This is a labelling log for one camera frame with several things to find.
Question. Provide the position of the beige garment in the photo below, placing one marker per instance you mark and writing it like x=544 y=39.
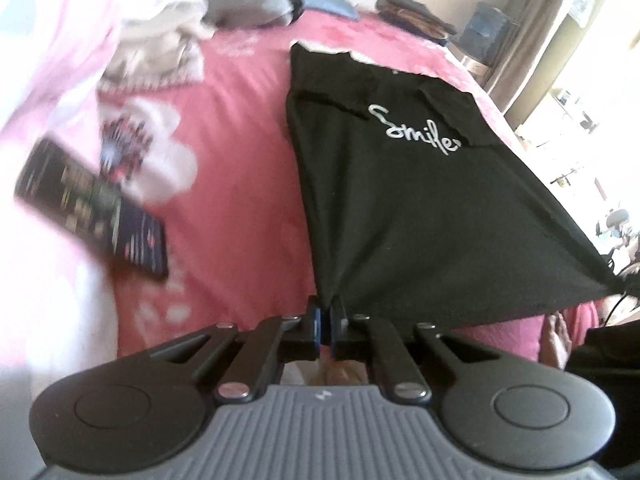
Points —
x=155 y=55

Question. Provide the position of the pink floral blanket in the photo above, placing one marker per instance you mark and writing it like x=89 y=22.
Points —
x=240 y=170

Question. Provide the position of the dark smartphone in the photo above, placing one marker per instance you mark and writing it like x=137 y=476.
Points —
x=90 y=210

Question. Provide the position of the blue water bottle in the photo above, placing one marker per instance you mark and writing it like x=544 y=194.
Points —
x=482 y=27

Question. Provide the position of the folded tan garment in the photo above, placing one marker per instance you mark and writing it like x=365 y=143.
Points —
x=410 y=20

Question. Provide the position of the black t-shirt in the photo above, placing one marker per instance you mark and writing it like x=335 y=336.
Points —
x=410 y=210

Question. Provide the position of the stack of folded dark clothes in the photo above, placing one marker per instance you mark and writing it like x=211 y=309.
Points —
x=415 y=0

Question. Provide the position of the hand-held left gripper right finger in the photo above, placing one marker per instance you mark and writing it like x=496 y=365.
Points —
x=334 y=320

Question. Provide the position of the pink quilt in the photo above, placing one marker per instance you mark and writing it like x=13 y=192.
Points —
x=45 y=60

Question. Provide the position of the white garment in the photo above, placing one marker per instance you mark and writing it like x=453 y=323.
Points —
x=165 y=5

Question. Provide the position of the beige curtain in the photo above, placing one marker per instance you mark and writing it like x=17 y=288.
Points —
x=535 y=25

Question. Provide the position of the white water dispenser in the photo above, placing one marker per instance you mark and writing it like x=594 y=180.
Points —
x=475 y=66

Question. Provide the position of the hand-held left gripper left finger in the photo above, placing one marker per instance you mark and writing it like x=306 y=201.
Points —
x=316 y=320

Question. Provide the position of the folded light blue cloth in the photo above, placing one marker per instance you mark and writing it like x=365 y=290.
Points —
x=330 y=5

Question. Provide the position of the person's bare foot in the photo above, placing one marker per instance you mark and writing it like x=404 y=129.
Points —
x=556 y=345

